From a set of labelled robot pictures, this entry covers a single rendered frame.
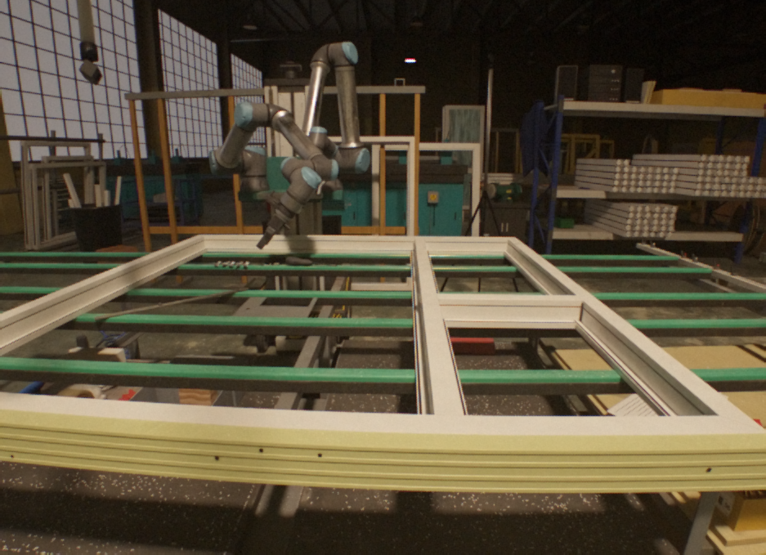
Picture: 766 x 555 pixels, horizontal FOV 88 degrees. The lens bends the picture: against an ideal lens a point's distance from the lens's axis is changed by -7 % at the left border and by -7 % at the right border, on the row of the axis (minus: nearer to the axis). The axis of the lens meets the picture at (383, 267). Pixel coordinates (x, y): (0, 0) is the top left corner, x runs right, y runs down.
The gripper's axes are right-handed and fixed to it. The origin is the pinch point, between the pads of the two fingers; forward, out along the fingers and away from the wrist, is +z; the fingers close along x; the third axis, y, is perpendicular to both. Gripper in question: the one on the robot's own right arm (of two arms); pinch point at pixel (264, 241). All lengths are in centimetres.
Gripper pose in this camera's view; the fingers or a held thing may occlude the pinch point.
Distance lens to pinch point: 176.0
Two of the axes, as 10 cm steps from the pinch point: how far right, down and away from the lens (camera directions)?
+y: 7.9, 5.9, 1.8
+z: -6.1, 7.7, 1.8
